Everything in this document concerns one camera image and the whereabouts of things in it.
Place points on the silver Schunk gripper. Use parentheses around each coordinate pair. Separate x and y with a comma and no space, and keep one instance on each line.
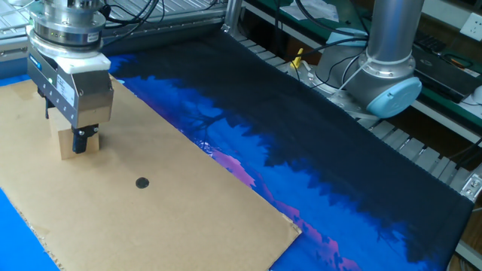
(86,98)

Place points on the large wooden cube block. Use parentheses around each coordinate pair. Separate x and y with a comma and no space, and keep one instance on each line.
(66,147)

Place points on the silver UR5 robot arm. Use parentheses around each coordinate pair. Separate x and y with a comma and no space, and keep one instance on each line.
(384,86)

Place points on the black round dot marker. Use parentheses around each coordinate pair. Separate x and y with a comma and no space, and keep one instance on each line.
(142,183)

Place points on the brown cardboard sheet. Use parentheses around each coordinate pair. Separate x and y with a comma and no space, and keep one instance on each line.
(150,226)

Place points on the blue landscape printed cloth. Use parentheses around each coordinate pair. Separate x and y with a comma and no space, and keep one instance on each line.
(301,150)

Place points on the white paper sheet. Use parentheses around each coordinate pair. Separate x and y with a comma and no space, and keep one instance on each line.
(312,9)

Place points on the black flat device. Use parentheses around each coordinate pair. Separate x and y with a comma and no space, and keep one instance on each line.
(452,81)

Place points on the white rounded object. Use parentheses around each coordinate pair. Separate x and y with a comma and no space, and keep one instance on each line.
(478,95)

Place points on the aluminium profile post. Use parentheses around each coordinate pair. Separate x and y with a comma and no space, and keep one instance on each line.
(232,15)

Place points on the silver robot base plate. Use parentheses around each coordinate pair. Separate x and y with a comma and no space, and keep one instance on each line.
(340,101)

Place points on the silver corner bracket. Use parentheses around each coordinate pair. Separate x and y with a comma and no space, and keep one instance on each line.
(473,186)

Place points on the white wall socket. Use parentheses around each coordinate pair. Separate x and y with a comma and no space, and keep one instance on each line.
(472,26)

